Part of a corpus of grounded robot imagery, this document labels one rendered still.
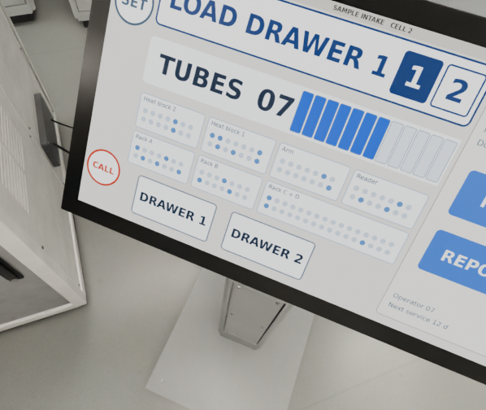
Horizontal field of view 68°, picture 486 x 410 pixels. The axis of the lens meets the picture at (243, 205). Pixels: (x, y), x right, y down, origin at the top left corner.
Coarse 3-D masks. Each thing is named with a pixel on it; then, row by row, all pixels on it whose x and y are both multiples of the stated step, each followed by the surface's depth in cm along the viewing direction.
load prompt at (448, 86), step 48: (192, 0) 33; (240, 0) 32; (240, 48) 33; (288, 48) 32; (336, 48) 32; (384, 48) 31; (432, 48) 30; (384, 96) 32; (432, 96) 31; (480, 96) 30
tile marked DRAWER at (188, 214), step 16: (144, 176) 39; (144, 192) 40; (160, 192) 39; (176, 192) 39; (144, 208) 40; (160, 208) 40; (176, 208) 39; (192, 208) 39; (208, 208) 39; (160, 224) 40; (176, 224) 40; (192, 224) 40; (208, 224) 39
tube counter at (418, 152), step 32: (256, 96) 34; (288, 96) 34; (320, 96) 33; (288, 128) 34; (320, 128) 34; (352, 128) 33; (384, 128) 32; (416, 128) 32; (384, 160) 33; (416, 160) 33; (448, 160) 32
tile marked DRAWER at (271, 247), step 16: (240, 224) 38; (256, 224) 38; (224, 240) 39; (240, 240) 39; (256, 240) 38; (272, 240) 38; (288, 240) 38; (304, 240) 37; (240, 256) 39; (256, 256) 39; (272, 256) 38; (288, 256) 38; (304, 256) 38; (288, 272) 39; (304, 272) 38
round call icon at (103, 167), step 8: (88, 152) 40; (96, 152) 40; (104, 152) 40; (112, 152) 39; (88, 160) 40; (96, 160) 40; (104, 160) 40; (112, 160) 40; (120, 160) 39; (88, 168) 41; (96, 168) 40; (104, 168) 40; (112, 168) 40; (120, 168) 40; (88, 176) 41; (96, 176) 41; (104, 176) 40; (112, 176) 40; (120, 176) 40; (104, 184) 41; (112, 184) 40
